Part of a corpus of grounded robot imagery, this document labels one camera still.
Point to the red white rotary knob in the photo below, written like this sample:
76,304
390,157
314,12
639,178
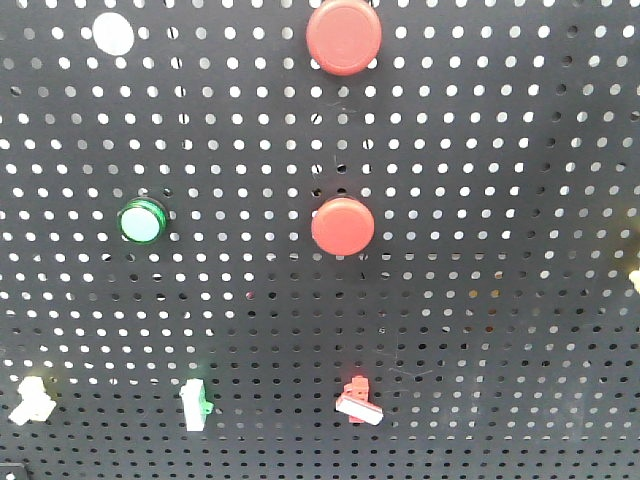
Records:
354,402

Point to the red mushroom button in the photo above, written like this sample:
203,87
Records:
343,226
344,36

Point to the green illuminated push button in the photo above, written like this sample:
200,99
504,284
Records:
142,220

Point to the green white rotary knob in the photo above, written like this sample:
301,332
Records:
196,407

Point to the yellow toggle switch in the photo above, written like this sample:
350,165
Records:
634,278

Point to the upper red mushroom button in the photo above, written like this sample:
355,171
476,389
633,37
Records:
344,36

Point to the lower red mushroom button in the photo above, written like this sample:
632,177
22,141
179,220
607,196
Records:
343,226

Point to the black perforated pegboard panel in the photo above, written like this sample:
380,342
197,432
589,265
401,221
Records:
496,144

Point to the yellow white rotary knob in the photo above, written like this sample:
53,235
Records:
36,405

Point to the silver round button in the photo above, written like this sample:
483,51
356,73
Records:
113,34

